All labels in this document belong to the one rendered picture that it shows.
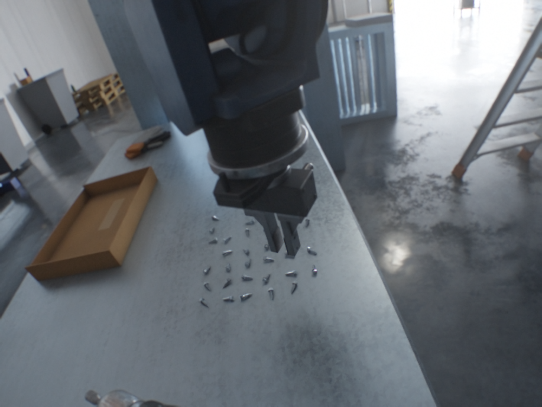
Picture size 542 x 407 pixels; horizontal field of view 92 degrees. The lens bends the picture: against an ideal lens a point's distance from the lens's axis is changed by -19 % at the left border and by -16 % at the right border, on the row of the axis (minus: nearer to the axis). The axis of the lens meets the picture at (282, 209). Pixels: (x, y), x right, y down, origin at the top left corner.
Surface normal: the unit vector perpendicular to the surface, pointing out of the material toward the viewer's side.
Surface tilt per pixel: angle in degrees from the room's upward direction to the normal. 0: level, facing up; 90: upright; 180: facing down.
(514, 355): 0
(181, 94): 90
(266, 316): 0
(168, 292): 0
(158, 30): 90
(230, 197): 90
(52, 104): 94
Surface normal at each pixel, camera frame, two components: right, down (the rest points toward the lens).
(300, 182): -0.20, -0.77
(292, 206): -0.41, 0.62
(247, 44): -0.75, 0.52
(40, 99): 0.04, 0.67
